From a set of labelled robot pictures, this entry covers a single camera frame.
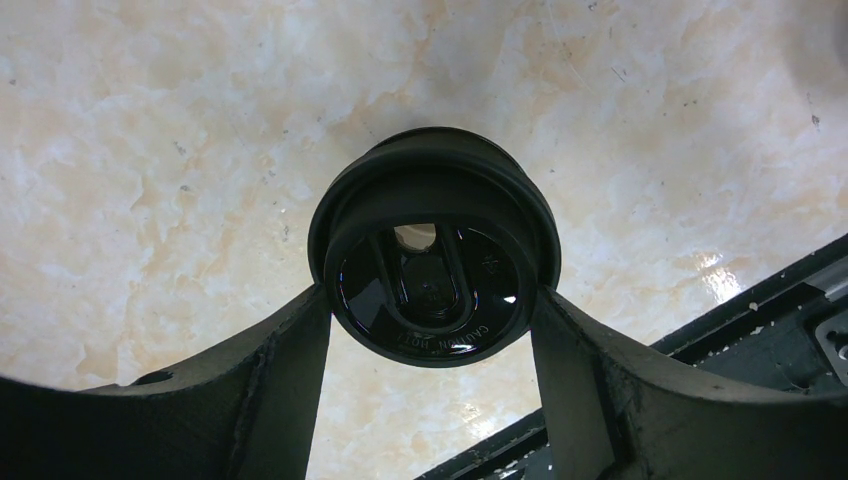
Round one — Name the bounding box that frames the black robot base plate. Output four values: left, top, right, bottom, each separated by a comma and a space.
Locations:
413, 233, 848, 480

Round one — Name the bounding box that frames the black coffee cup lid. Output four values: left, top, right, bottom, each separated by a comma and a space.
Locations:
307, 126, 562, 369

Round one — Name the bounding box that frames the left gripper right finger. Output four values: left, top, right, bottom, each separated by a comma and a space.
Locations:
531, 287, 847, 479

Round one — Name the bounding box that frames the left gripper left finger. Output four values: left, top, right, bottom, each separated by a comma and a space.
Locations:
1, 286, 330, 479

